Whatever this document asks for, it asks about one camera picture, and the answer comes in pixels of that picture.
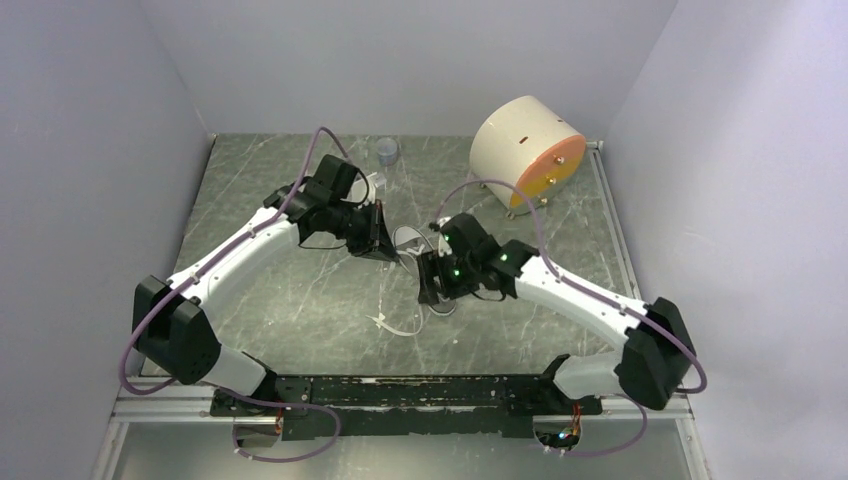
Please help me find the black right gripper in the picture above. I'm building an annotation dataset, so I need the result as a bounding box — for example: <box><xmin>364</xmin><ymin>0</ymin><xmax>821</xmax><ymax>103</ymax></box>
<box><xmin>417</xmin><ymin>247</ymin><xmax>480</xmax><ymax>306</ymax></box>

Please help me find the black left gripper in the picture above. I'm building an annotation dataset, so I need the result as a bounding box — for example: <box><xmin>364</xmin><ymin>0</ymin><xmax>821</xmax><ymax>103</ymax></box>
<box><xmin>326</xmin><ymin>198</ymin><xmax>400</xmax><ymax>264</ymax></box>

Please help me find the grey canvas sneaker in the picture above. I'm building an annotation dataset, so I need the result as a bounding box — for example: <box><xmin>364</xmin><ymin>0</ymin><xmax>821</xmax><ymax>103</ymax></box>
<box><xmin>391</xmin><ymin>225</ymin><xmax>457</xmax><ymax>317</ymax></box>

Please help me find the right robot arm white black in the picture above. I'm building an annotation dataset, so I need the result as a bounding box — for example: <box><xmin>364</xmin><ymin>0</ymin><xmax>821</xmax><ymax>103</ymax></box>
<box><xmin>416</xmin><ymin>213</ymin><xmax>696</xmax><ymax>414</ymax></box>

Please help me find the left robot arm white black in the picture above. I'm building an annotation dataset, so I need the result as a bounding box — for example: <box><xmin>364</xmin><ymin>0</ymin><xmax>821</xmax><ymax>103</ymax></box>
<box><xmin>130</xmin><ymin>155</ymin><xmax>397</xmax><ymax>416</ymax></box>

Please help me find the small clear plastic cup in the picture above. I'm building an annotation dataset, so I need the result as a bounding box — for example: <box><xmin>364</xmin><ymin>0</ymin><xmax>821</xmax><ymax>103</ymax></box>
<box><xmin>375</xmin><ymin>137</ymin><xmax>400</xmax><ymax>167</ymax></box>

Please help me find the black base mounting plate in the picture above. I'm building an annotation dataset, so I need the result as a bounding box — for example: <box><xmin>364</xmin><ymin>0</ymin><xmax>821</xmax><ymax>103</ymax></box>
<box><xmin>209</xmin><ymin>374</ymin><xmax>602</xmax><ymax>440</ymax></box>

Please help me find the cream cylinder orange lid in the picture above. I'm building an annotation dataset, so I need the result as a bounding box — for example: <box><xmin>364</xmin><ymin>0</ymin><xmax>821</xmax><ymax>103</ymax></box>
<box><xmin>469</xmin><ymin>95</ymin><xmax>587</xmax><ymax>215</ymax></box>

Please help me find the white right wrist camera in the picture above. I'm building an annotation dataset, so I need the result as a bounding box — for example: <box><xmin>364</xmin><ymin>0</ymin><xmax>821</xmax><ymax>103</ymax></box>
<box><xmin>436</xmin><ymin>234</ymin><xmax>453</xmax><ymax>257</ymax></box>

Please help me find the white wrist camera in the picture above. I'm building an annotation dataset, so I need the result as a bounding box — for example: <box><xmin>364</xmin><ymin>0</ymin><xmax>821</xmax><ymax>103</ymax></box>
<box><xmin>436</xmin><ymin>234</ymin><xmax>453</xmax><ymax>257</ymax></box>
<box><xmin>366</xmin><ymin>172</ymin><xmax>387</xmax><ymax>203</ymax></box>

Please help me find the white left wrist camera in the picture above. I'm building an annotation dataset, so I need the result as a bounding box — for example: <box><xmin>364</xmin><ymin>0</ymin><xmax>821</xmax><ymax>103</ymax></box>
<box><xmin>366</xmin><ymin>172</ymin><xmax>387</xmax><ymax>203</ymax></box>

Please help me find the aluminium frame rail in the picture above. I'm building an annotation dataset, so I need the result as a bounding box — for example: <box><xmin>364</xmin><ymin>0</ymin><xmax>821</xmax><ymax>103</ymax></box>
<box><xmin>89</xmin><ymin>140</ymin><xmax>713</xmax><ymax>480</ymax></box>

